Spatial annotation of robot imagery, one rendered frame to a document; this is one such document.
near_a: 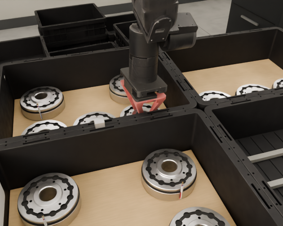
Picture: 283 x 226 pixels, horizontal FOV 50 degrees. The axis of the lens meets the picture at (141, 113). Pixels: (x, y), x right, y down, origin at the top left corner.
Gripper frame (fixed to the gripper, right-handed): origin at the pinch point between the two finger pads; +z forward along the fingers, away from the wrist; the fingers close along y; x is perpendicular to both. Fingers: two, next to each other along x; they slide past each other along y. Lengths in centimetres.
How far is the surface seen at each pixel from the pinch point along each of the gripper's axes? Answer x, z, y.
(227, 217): -4.8, 5.1, -27.0
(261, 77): -40.8, 2.2, 6.9
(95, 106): 7.1, 4.4, 12.4
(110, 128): 9.9, -4.8, -8.6
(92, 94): 6.6, 4.2, 17.8
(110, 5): -86, 64, 287
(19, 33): 17, 79, 272
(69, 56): 10.8, -5.7, 21.6
